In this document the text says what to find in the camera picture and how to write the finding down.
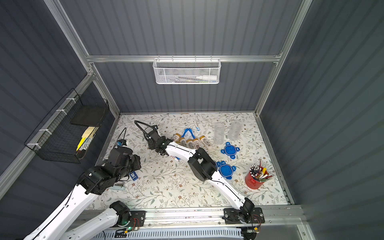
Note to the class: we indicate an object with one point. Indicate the white wire mesh basket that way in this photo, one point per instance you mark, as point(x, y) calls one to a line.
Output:
point(184, 71)

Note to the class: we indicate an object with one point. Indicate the red pencil cup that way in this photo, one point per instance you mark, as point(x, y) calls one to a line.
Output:
point(257, 176)

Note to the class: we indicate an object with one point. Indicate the white ventilated front panel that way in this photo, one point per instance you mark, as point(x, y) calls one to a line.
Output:
point(173, 234)

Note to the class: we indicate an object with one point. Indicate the small silver teal stapler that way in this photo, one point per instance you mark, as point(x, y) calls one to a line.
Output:
point(119, 186)

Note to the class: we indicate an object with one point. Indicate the small toothpaste tube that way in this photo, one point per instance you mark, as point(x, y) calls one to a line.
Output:
point(197, 127)

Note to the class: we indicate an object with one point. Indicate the yellow marker in basket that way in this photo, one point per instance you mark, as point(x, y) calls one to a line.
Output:
point(80, 143)

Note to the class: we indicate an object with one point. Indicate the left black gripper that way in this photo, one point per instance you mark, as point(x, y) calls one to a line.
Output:
point(135, 163)

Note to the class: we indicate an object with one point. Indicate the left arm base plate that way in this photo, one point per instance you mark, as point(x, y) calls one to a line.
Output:
point(132, 220)

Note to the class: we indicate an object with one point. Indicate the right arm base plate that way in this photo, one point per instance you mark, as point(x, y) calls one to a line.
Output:
point(233, 216)

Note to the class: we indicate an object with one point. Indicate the yellow sticky notes pad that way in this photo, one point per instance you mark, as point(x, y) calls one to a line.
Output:
point(89, 131)

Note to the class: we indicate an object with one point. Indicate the black notebook in basket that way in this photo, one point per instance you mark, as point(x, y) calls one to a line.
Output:
point(90, 116)

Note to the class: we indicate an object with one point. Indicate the blue-lid clear container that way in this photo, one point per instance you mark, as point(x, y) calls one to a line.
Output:
point(219, 133)
point(234, 131)

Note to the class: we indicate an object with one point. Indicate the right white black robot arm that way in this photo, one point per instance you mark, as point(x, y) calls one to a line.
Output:
point(204, 169)

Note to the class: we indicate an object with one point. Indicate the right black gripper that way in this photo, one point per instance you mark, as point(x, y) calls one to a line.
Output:
point(153, 137)

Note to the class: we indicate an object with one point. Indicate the white bottle brown cap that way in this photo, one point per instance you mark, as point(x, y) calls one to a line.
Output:
point(176, 137)
point(197, 143)
point(190, 144)
point(183, 142)
point(206, 142)

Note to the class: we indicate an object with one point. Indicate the white tube in basket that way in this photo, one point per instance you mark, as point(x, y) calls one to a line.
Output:
point(207, 78)

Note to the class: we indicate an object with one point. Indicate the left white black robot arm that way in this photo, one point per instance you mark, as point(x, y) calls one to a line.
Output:
point(90, 185)

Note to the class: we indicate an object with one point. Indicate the black wire wall basket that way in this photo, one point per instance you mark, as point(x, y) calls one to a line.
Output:
point(57, 139)

